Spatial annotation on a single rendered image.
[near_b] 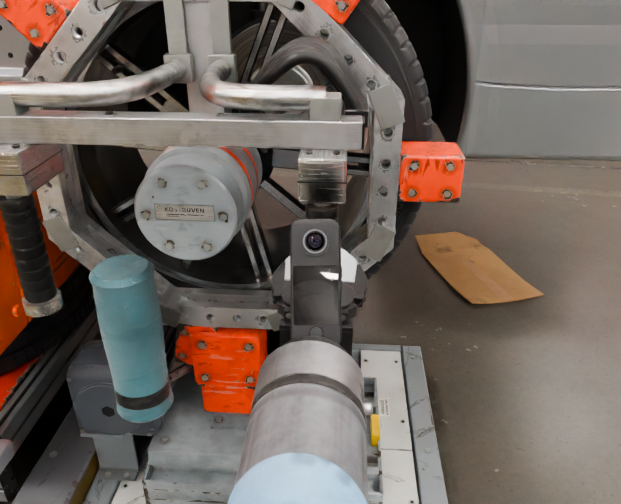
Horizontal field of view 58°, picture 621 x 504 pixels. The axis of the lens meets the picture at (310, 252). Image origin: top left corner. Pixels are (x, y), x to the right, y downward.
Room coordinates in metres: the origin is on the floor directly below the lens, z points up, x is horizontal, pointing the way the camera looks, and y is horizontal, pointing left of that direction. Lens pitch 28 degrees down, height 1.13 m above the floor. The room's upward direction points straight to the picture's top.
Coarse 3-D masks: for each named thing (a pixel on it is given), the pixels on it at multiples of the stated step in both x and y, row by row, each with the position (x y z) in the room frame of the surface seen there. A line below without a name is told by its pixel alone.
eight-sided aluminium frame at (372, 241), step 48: (96, 0) 0.78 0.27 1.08; (144, 0) 0.77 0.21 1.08; (192, 0) 0.77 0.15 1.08; (240, 0) 0.76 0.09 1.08; (288, 0) 0.76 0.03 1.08; (48, 48) 0.78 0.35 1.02; (96, 48) 0.82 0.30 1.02; (336, 48) 0.75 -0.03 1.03; (384, 96) 0.75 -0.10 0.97; (384, 144) 0.75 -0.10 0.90; (48, 192) 0.78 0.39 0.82; (384, 192) 0.79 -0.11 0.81; (96, 240) 0.82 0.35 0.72; (384, 240) 0.75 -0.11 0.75; (192, 288) 0.83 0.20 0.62
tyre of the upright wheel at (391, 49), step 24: (360, 0) 0.84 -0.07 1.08; (360, 24) 0.83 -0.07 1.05; (384, 24) 0.83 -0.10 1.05; (384, 48) 0.83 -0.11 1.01; (408, 48) 0.84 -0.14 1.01; (24, 72) 0.87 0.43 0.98; (408, 72) 0.83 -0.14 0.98; (408, 96) 0.83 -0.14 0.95; (408, 120) 0.83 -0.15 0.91; (96, 216) 0.87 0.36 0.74; (408, 216) 0.83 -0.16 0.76
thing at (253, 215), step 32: (128, 32) 0.95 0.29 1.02; (96, 64) 0.89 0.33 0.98; (128, 64) 0.88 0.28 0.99; (96, 160) 0.92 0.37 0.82; (128, 160) 1.04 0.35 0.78; (288, 160) 0.86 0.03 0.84; (352, 160) 0.86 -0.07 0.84; (96, 192) 0.88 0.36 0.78; (128, 192) 0.97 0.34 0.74; (352, 192) 0.98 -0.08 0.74; (128, 224) 0.90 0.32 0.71; (256, 224) 0.87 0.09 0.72; (352, 224) 0.84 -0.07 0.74; (160, 256) 0.88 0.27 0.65; (224, 256) 0.95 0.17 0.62; (256, 256) 0.87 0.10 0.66; (288, 256) 0.92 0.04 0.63; (224, 288) 0.85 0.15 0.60; (256, 288) 0.85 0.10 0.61
